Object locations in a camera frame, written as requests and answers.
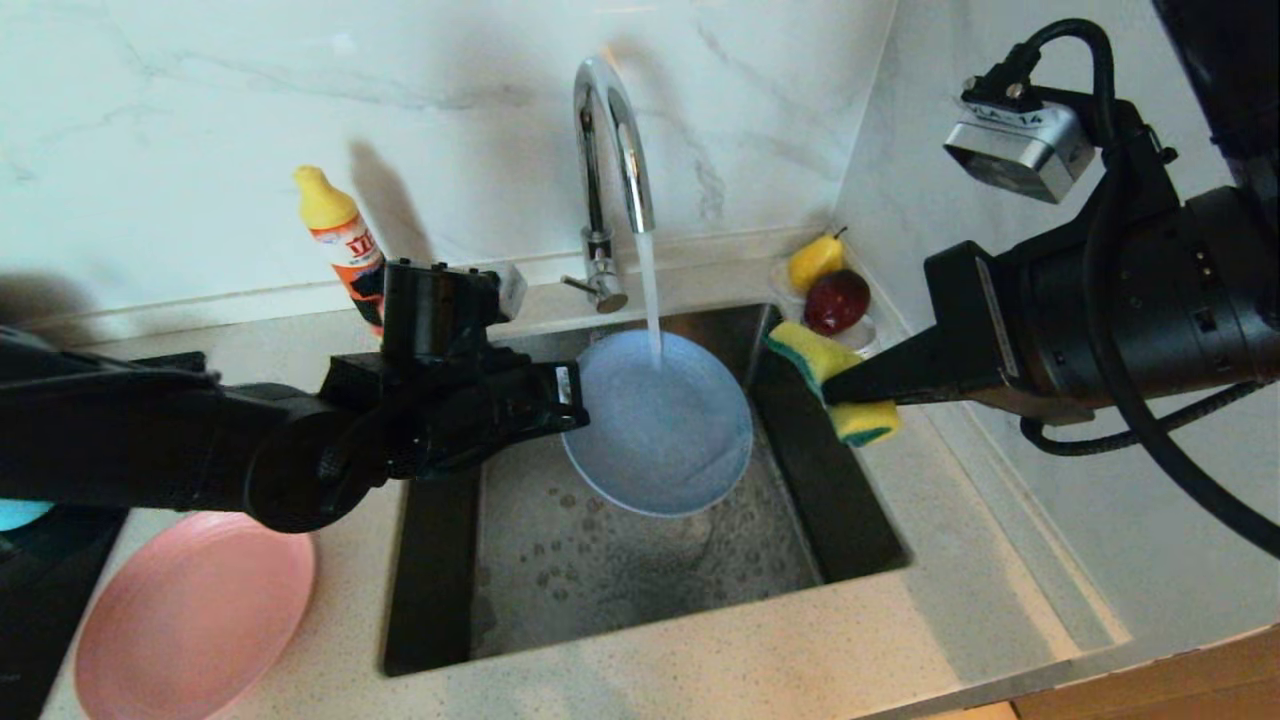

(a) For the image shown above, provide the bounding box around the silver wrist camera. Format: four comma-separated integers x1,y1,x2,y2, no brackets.
943,75,1096,204
495,263,528,323

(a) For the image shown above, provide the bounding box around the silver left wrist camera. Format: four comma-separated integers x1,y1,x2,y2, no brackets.
495,263,528,323

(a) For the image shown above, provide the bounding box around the yellow-capped orange dish soap bottle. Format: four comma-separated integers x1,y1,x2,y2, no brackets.
293,165,388,336

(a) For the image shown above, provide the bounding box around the yellow pear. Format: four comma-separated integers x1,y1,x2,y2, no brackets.
787,227,848,296

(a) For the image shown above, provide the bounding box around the teal plastic bowl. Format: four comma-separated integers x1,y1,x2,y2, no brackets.
0,498,56,532

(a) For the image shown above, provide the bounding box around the chrome gooseneck faucet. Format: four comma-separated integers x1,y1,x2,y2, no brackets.
560,57,657,314

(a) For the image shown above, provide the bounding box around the yellow green sponge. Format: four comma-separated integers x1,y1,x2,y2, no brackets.
767,320,903,448

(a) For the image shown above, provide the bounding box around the pink plastic plate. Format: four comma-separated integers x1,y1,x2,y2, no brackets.
75,512,317,720

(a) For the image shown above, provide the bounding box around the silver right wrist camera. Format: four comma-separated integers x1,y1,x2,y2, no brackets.
943,75,1096,204

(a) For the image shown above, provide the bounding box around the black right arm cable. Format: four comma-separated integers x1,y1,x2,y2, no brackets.
1005,18,1280,561

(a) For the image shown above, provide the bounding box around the blue plastic plate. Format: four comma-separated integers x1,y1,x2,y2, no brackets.
562,330,754,518

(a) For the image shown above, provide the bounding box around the black induction cooktop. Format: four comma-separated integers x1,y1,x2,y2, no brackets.
0,505,131,720

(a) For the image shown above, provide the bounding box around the wooden cabinet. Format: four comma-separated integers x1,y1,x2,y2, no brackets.
1010,625,1280,720

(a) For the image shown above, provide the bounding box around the stainless steel sink basin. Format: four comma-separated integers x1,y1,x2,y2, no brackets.
381,303,913,679

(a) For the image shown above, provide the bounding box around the dark red apple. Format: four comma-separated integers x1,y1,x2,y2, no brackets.
803,269,871,337

